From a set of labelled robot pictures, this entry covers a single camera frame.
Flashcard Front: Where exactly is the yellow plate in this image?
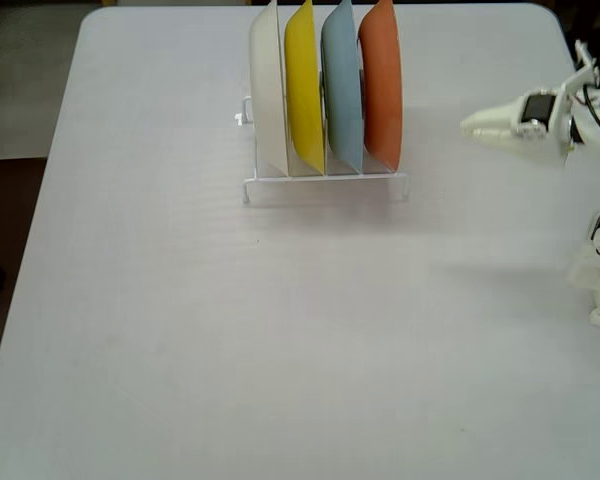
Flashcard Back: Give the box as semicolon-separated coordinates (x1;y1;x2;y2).
283;0;327;176

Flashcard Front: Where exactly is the white wire plate rack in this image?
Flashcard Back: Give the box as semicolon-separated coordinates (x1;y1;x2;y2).
233;95;411;205

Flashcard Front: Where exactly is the light blue plate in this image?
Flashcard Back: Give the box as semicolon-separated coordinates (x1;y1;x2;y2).
320;0;365;174

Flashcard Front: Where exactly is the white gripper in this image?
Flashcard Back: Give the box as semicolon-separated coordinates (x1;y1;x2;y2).
459;87;575;167

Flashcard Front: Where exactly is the white plate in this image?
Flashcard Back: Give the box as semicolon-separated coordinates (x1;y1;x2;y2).
248;0;292;177

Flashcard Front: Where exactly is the orange plate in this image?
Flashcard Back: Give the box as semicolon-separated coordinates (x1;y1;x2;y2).
357;0;405;171

